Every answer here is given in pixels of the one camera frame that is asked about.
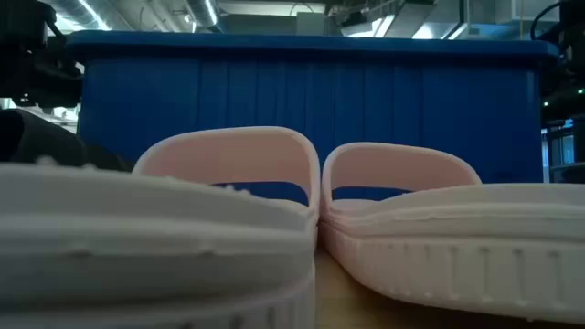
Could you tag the black rubber slide sandal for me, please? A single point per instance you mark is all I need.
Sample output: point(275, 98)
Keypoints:
point(36, 141)

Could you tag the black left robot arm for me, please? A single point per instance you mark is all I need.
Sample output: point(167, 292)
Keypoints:
point(23, 27)

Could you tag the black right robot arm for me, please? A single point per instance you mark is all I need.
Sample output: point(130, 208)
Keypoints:
point(573, 13)

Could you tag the blue plastic bin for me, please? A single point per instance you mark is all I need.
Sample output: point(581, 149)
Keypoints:
point(365, 91)

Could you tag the black desk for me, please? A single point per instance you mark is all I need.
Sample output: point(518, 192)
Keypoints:
point(571, 176)

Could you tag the grey ceiling unit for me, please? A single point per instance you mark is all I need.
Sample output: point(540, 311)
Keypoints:
point(311, 23)

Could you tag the silver ventilation duct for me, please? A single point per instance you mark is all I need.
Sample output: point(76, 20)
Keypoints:
point(77, 11)
point(203, 11)

